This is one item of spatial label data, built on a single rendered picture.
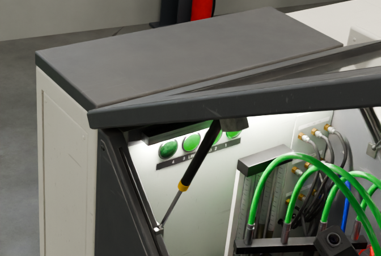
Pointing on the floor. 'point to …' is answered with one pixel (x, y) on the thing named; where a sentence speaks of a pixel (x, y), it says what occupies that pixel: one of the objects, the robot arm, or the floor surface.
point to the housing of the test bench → (193, 54)
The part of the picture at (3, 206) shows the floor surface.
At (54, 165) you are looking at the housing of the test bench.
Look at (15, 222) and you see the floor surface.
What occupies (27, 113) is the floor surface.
